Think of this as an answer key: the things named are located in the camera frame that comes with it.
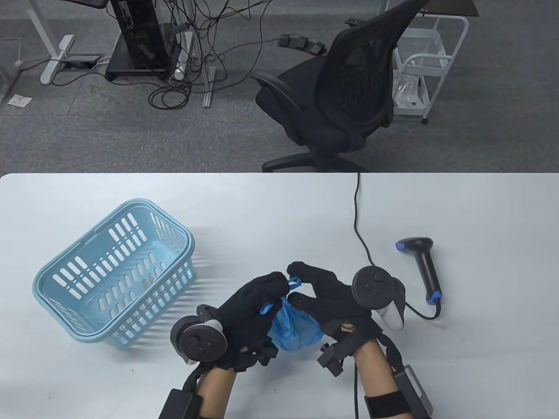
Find person's right hand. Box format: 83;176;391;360
287;261;383;350

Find person's left hand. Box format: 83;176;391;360
216;271;290;372

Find black and white controller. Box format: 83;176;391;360
170;305;228;365
352;266;407;330

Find blue plastic bag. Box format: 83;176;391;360
260;276;324;352

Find black scanner cable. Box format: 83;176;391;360
353;173;442;320

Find person's left forearm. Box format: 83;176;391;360
197;366;238;419

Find person's right forearm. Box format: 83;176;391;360
353;338;415;419

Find light blue plastic basket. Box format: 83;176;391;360
32;199;195;349

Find black office chair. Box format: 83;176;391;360
251;0;431;173

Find clear plastic packet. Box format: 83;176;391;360
392;73;428;109

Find black foot pedals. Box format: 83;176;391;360
278;34;327;55

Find black tower stand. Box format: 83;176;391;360
104;31;183;82

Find black floor power box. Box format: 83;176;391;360
60;55;102;69

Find black computer tower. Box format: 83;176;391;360
109;0;163;70

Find dark brown tabletop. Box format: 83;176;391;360
419;0;480;18

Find white desk leg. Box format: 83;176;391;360
26;0;76;85

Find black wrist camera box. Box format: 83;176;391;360
158;388;204;419
393;364;434;419

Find aluminium rail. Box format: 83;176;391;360
202;65;217;108

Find tangle of black cables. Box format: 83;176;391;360
148;0;280;110

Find white wire trolley cart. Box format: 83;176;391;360
390;12;470;126

